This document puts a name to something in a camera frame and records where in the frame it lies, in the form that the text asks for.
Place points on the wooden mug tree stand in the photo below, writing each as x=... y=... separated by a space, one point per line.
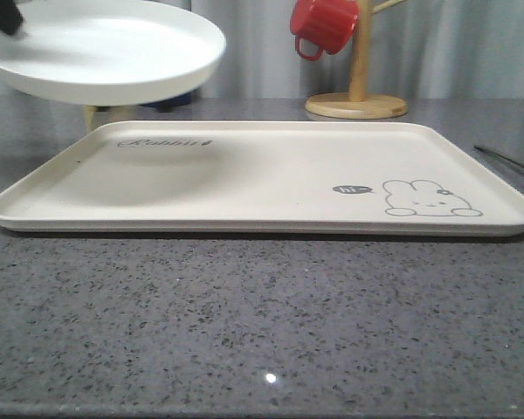
x=357 y=103

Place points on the beige rabbit serving tray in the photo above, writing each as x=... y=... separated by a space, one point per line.
x=384 y=178

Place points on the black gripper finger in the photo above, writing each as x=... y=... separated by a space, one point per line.
x=11 y=18

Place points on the red ribbed mug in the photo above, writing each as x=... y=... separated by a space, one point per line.
x=322 y=26

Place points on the grey curtain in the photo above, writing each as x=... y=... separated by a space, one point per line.
x=418 y=50

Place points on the dark blue mug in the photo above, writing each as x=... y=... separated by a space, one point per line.
x=180 y=100

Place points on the white round plate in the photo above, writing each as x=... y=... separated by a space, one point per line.
x=109 y=53

